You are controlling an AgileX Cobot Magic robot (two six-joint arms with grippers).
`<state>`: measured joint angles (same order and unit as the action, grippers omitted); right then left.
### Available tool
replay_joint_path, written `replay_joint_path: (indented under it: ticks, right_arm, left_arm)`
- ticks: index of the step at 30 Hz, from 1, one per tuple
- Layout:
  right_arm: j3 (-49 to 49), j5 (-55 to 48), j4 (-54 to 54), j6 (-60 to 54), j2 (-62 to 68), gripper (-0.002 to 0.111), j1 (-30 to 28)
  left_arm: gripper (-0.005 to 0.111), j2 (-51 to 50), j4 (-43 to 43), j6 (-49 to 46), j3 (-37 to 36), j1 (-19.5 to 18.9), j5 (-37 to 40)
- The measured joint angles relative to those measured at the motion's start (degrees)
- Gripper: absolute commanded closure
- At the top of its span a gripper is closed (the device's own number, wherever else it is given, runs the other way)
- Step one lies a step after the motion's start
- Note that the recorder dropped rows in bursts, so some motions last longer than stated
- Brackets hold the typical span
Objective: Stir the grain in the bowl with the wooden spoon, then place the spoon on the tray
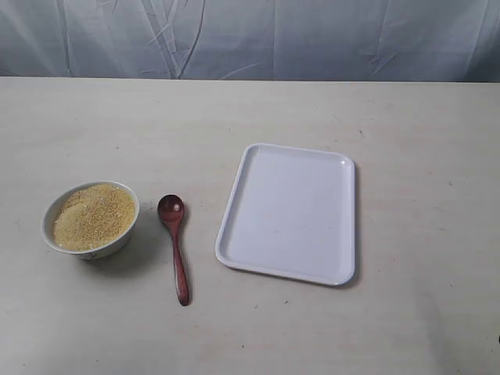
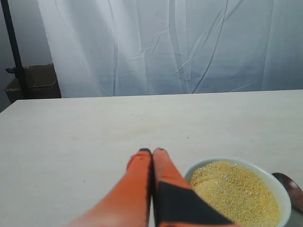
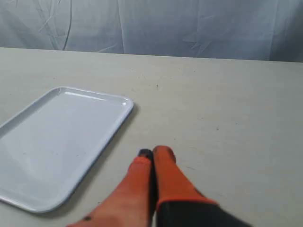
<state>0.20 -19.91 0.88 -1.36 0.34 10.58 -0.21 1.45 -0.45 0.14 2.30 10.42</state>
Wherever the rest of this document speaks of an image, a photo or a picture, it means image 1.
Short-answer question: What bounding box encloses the white rectangular plastic tray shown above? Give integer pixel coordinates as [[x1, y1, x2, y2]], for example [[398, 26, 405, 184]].
[[215, 144, 357, 287]]

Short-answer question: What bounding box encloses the white ceramic bowl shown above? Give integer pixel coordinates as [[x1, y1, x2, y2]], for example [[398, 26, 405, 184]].
[[41, 180, 140, 260]]

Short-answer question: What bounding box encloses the dark red wooden spoon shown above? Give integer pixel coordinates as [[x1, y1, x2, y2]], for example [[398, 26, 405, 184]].
[[157, 195, 190, 306]]

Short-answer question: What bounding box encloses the grey-blue backdrop cloth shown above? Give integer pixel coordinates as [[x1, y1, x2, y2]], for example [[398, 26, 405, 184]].
[[1, 1, 499, 82]]

